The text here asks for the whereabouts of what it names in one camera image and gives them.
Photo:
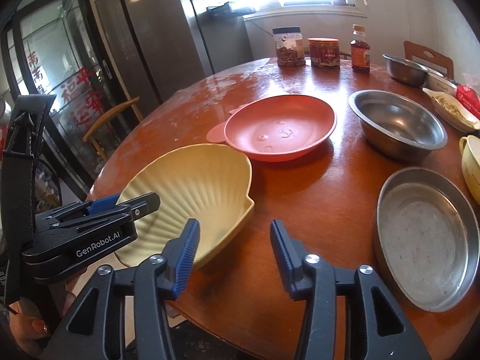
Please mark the red snack packet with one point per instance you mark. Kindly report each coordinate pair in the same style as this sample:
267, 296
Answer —
469, 99

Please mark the left hand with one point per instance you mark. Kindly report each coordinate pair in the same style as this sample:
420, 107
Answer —
27, 331

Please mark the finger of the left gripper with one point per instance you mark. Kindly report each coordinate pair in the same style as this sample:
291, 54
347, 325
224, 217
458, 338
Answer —
103, 204
143, 205

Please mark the yellow shell-shaped plate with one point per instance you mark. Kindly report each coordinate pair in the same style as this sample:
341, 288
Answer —
207, 182

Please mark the pink pig-shaped plate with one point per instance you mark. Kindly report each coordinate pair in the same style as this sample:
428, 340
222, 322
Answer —
277, 129

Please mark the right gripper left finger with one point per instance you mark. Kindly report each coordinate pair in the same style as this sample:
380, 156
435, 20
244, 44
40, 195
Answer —
94, 326

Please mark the clear jar black lid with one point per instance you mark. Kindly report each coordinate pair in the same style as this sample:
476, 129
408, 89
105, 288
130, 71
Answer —
289, 46

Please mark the steel pan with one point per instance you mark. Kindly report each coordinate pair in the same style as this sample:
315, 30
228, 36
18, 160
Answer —
427, 239

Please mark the white dish with food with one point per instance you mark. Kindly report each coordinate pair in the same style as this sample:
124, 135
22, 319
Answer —
450, 109

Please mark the glass door red characters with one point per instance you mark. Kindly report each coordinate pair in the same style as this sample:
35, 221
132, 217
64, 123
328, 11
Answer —
47, 49

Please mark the wooden chair by wall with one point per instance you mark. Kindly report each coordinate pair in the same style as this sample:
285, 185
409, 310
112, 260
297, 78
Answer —
431, 57

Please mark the large steel bowl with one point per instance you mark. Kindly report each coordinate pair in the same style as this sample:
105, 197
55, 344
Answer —
397, 126

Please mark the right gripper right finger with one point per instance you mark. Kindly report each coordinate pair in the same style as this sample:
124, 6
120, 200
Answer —
376, 325

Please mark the yellow ceramic bowl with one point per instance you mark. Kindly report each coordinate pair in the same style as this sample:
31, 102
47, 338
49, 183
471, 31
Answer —
469, 147

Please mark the white ceramic bowl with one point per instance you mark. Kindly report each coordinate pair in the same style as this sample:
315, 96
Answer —
438, 83

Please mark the grey refrigerator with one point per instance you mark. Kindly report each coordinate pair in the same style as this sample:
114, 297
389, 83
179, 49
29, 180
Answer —
162, 46

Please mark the small steel bowl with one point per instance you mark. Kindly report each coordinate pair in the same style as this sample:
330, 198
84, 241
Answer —
406, 71

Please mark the brown sauce bottle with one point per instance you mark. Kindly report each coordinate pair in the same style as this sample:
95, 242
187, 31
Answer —
360, 50

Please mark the red-label jar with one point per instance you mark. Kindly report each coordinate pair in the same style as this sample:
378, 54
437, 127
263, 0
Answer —
324, 52

